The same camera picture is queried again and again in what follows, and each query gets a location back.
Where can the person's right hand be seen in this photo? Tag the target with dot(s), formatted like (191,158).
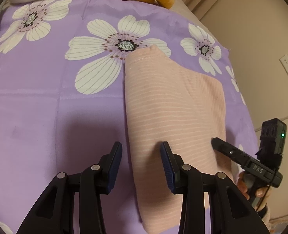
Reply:
(262,193)

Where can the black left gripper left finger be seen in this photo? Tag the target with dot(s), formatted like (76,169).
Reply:
(53,210)

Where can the pink knit sweater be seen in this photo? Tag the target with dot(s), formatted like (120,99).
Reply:
(166,102)

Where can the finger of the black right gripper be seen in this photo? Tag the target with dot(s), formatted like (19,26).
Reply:
(236,155)

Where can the purple floral bed sheet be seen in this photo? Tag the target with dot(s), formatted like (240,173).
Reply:
(62,95)

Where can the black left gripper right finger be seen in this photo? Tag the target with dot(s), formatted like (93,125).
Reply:
(230,211)

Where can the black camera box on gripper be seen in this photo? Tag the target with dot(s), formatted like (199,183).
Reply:
(272,141)

